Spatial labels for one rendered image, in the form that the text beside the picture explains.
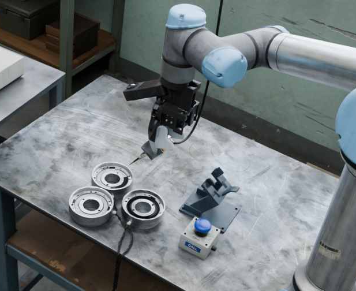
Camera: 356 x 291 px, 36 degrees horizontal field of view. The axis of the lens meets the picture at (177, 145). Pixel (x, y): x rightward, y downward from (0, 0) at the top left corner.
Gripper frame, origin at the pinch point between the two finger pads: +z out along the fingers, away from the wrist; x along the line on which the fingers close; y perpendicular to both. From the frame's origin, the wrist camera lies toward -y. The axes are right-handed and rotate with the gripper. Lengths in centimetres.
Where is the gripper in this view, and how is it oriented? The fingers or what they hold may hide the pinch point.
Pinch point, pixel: (156, 145)
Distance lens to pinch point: 128.6
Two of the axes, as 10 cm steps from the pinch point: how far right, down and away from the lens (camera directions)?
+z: -1.5, 7.7, 6.2
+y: 8.7, 4.0, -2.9
